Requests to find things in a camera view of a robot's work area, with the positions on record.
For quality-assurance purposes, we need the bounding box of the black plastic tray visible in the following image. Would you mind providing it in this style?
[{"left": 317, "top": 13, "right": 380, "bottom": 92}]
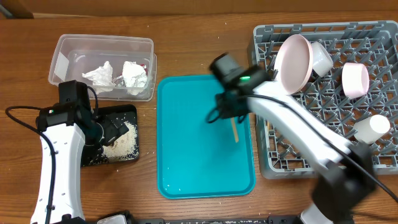
[{"left": 81, "top": 105, "right": 138, "bottom": 167}]

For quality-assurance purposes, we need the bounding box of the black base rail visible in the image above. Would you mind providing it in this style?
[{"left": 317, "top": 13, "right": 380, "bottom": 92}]
[{"left": 93, "top": 210, "right": 302, "bottom": 224}]

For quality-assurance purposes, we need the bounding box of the grey dishwasher rack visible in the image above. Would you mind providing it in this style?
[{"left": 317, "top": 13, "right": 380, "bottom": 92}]
[{"left": 248, "top": 21, "right": 397, "bottom": 175}]

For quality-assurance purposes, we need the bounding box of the grey bowl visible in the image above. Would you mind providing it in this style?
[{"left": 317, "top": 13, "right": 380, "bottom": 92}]
[{"left": 311, "top": 42, "right": 333, "bottom": 77}]

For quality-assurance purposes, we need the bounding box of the small white bowl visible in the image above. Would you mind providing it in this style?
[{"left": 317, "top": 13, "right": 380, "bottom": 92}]
[{"left": 341, "top": 63, "right": 369, "bottom": 99}]

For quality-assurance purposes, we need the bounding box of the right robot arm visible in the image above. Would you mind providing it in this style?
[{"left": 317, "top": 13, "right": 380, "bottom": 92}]
[{"left": 212, "top": 66, "right": 376, "bottom": 223}]

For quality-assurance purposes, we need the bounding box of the teal plastic serving tray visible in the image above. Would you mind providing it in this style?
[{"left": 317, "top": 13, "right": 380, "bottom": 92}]
[{"left": 157, "top": 75, "right": 256, "bottom": 199}]

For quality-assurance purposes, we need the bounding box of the red foil snack wrapper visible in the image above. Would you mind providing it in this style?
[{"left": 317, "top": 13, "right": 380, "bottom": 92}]
[{"left": 112, "top": 61, "right": 147, "bottom": 88}]

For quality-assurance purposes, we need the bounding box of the cooked rice pile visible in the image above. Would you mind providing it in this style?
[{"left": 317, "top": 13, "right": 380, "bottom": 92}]
[{"left": 103, "top": 121, "right": 139, "bottom": 162}]

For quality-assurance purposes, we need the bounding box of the white cup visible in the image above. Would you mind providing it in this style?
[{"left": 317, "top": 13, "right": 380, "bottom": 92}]
[{"left": 353, "top": 114, "right": 391, "bottom": 144}]

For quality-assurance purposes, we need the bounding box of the large white plate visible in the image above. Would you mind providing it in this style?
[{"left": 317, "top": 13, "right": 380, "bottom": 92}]
[{"left": 274, "top": 34, "right": 313, "bottom": 95}]

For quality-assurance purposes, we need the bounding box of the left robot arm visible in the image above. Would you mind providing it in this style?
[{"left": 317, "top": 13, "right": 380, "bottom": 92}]
[{"left": 30, "top": 102, "right": 136, "bottom": 223}]

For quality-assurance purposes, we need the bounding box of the clear plastic waste bin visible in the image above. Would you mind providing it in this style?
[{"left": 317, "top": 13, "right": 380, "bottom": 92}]
[{"left": 49, "top": 34, "right": 157, "bottom": 101}]

